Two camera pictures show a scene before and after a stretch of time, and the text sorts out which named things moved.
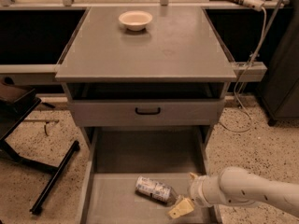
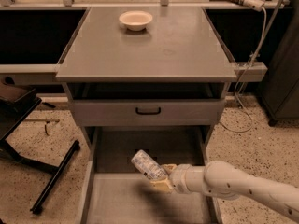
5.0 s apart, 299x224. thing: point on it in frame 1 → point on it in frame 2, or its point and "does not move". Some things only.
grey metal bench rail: x=37 y=74 does not move
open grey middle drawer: x=121 y=156 does not move
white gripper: x=197 y=189 → x=177 y=178
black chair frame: x=17 y=102 does not move
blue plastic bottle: x=156 y=190 → x=149 y=166
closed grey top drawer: x=148 y=113 does not move
